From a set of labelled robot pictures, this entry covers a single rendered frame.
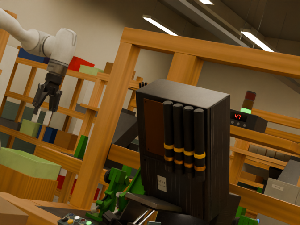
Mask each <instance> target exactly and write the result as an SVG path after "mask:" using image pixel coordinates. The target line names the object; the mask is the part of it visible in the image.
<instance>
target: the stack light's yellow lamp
mask: <svg viewBox="0 0 300 225"><path fill-rule="evenodd" d="M253 104H254V102H253V101H251V100H246V99H244V101H243V104H242V108H245V109H248V110H252V107H253Z"/></svg>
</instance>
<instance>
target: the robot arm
mask: <svg viewBox="0 0 300 225"><path fill-rule="evenodd" d="M0 29H3V30H5V31H7V32H8V33H9V34H10V35H12V36H13V37H14V38H15V39H16V40H18V41H20V42H21V45H22V47H23V49H24V50H25V51H26V52H28V53H30V54H33V55H36V56H40V57H48V58H50V59H49V62H48V66H47V69H46V71H48V73H47V74H46V77H45V83H44V84H41V83H39V84H38V89H37V92H36V95H35V97H34V100H33V102H32V104H33V106H34V107H35V108H34V111H33V117H32V120H31V122H34V123H37V120H38V117H39V114H40V111H41V108H40V106H41V105H42V103H43V102H44V100H45V98H46V97H47V96H48V95H49V97H50V99H49V110H47V112H46V115H45V118H44V121H43V125H45V126H48V124H49V121H50V119H51V117H52V114H53V113H54V112H56V111H57V110H58V105H59V101H60V97H61V95H62V93H63V91H60V90H59V85H61V83H62V80H63V78H62V76H66V72H67V69H68V66H69V63H70V62H71V60H72V58H73V56H74V53H75V49H76V44H77V35H76V33H75V32H74V31H72V30H70V29H66V28H61V29H60V30H59V31H58V32H57V33H56V35H55V36H52V35H49V34H47V33H45V32H42V31H38V30H35V29H29V30H28V31H26V30H24V29H22V27H21V25H20V24H19V22H18V21H17V20H16V19H15V18H14V17H12V16H11V15H9V14H8V13H6V12H5V11H4V10H3V9H1V8H0Z"/></svg>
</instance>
